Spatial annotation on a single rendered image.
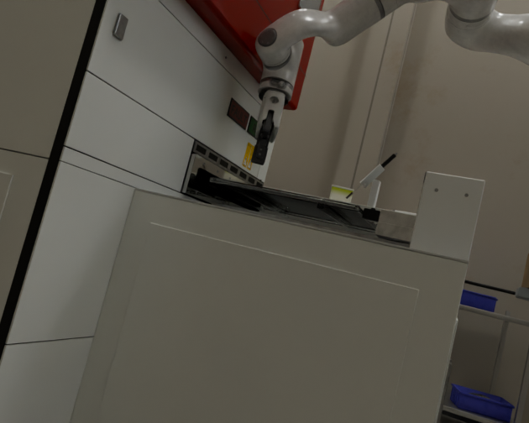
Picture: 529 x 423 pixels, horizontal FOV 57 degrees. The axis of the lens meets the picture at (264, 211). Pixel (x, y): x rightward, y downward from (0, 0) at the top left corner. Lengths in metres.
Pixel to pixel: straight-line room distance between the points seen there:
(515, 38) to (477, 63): 2.92
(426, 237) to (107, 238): 0.58
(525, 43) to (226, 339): 0.88
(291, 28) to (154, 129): 0.39
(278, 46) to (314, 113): 3.11
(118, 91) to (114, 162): 0.13
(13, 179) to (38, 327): 0.25
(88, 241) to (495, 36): 0.99
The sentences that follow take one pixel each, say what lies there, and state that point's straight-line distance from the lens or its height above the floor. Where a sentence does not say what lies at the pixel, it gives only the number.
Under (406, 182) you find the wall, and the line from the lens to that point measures 3.89.
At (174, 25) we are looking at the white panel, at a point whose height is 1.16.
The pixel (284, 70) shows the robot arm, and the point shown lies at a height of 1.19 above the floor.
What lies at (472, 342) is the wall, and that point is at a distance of 3.74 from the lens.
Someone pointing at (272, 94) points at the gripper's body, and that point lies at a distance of 1.17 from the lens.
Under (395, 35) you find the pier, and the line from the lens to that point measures 4.25.
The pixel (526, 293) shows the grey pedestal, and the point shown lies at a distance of 1.12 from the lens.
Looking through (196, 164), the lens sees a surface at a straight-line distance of 1.15.
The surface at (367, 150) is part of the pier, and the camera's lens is 3.91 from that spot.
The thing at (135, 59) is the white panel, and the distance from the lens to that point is 0.97.
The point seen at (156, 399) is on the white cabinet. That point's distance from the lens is 0.95.
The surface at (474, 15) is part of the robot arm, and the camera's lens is 1.22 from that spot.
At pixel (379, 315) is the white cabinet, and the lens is 0.79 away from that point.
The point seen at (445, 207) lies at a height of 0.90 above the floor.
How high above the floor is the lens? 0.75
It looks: 5 degrees up
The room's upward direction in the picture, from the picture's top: 14 degrees clockwise
